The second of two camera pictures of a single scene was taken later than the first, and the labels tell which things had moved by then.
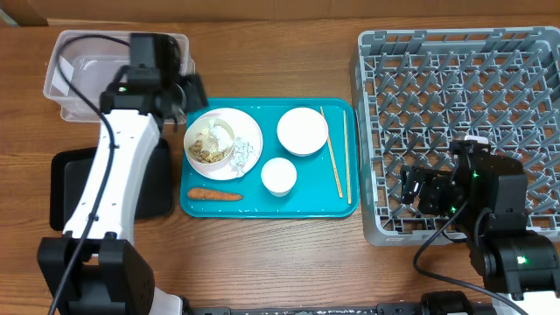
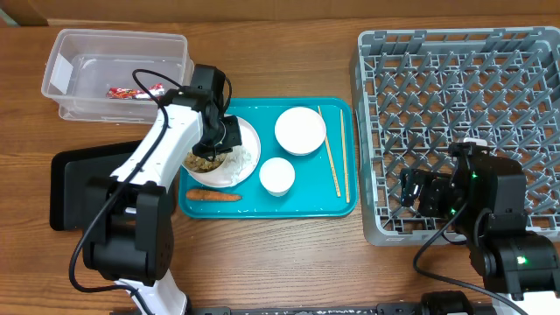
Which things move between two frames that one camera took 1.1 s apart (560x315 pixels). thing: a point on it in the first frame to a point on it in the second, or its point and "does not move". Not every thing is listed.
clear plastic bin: x=92 y=66 does not move
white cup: x=278 y=175 does not move
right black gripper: x=434 y=186 does not move
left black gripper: x=193 y=87 to x=233 y=138
